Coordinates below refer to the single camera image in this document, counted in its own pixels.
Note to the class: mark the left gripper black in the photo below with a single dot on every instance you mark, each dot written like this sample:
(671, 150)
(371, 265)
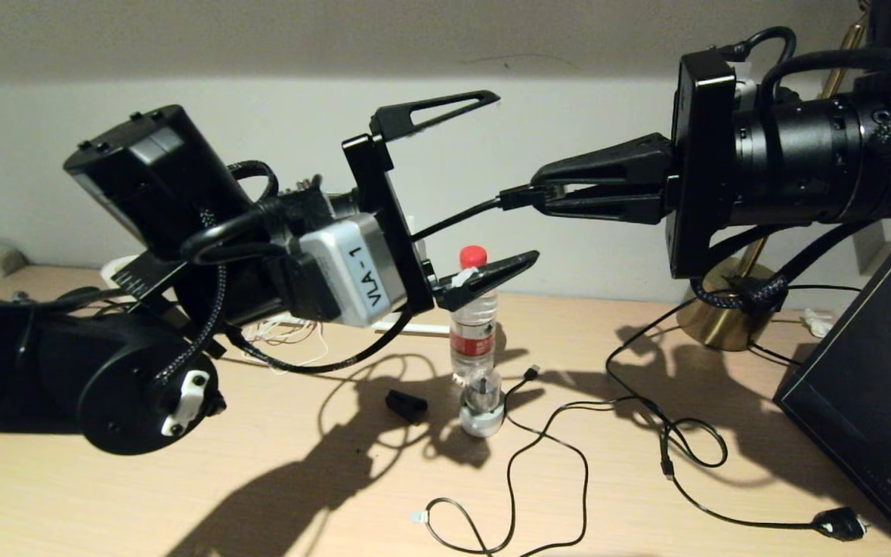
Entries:
(387, 224)

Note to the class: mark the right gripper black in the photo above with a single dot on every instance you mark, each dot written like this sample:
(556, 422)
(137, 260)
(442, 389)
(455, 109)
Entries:
(701, 155)

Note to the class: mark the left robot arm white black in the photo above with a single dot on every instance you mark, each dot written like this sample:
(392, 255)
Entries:
(105, 363)

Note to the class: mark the water bottle red cap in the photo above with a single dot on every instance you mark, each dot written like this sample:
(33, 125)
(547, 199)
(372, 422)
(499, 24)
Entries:
(472, 344)

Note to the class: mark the brass desk lamp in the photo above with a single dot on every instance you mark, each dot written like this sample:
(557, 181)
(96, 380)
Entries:
(712, 329)

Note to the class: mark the black box on lamp base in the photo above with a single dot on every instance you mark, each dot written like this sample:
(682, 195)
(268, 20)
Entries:
(762, 305)

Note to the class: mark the small black clip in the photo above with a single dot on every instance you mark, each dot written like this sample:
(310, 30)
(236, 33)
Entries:
(407, 406)

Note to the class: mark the small glass dome white base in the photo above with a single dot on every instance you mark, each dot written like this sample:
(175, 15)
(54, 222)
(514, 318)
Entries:
(482, 414)

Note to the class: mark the small white crumpled object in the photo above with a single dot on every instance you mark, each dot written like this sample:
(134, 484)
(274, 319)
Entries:
(813, 323)

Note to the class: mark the dark gift bag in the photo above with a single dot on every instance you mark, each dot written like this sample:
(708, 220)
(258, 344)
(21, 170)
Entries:
(863, 387)

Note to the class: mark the white toilet paper roll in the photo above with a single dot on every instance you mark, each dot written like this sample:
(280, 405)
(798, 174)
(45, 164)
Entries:
(117, 271)

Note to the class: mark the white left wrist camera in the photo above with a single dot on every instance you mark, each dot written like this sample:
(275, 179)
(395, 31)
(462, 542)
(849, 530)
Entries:
(353, 271)

